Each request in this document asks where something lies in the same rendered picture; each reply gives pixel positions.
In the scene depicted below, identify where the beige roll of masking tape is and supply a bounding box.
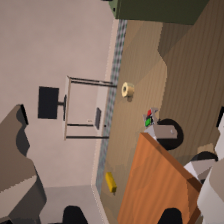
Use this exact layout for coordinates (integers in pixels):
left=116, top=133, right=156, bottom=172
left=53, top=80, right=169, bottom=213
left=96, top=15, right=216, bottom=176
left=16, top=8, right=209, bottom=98
left=122, top=83, right=134, bottom=97

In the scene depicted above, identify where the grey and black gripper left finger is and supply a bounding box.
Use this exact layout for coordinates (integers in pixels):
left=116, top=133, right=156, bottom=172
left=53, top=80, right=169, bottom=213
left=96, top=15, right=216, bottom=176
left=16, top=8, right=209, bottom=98
left=0, top=104, right=47, bottom=224

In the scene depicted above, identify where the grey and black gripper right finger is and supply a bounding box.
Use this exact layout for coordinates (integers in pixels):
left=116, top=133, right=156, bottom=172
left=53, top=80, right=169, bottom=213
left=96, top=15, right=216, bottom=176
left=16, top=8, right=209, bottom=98
left=197, top=106, right=224, bottom=224

